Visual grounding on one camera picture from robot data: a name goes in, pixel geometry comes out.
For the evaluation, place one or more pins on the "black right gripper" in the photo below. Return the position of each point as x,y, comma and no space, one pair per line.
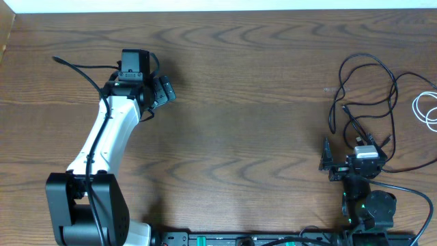
338,171

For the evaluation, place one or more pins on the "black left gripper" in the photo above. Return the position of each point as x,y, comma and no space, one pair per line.
163,94

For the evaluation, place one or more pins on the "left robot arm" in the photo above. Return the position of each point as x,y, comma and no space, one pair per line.
85,202

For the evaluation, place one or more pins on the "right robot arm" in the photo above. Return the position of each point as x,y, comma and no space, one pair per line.
370,213

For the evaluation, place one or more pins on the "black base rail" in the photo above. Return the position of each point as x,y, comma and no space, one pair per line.
310,237

